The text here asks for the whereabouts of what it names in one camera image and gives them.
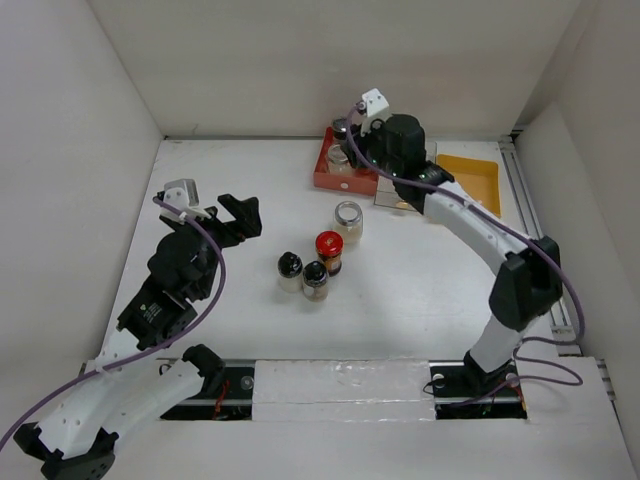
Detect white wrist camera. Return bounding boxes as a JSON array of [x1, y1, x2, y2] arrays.
[[157, 178, 210, 223], [356, 88, 391, 136]]

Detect silver-cap white spice shaker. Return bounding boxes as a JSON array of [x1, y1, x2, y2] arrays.
[[331, 117, 348, 143]]

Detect red plastic bin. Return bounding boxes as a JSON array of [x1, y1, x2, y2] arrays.
[[313, 127, 378, 196]]

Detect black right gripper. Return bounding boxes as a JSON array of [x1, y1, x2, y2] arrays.
[[338, 114, 401, 179]]

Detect yellow plastic bin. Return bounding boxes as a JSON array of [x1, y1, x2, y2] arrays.
[[436, 154, 501, 217]]

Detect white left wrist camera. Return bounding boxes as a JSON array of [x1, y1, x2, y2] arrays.
[[157, 178, 210, 223]]

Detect silver-lid clear glass jar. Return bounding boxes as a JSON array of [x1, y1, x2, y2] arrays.
[[326, 144, 353, 176]]

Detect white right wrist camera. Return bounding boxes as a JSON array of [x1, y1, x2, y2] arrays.
[[356, 88, 391, 136]]

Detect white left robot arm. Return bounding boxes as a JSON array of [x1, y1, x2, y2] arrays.
[[1, 188, 262, 479]]

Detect black-cap white spice bottle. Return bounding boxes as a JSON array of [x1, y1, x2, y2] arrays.
[[277, 251, 303, 293]]

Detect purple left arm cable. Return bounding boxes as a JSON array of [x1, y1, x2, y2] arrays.
[[0, 195, 229, 446]]

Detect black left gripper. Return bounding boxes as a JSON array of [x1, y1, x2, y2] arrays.
[[165, 194, 261, 298]]

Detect black-cap brown spice bottle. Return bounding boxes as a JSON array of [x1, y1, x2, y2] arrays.
[[302, 261, 329, 301]]

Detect clear plastic bin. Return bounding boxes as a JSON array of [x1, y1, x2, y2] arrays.
[[374, 140, 438, 212]]

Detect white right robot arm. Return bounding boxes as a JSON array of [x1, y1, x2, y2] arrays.
[[345, 114, 565, 402]]

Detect red-lid dark sauce jar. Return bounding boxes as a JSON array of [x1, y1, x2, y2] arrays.
[[315, 230, 344, 277]]

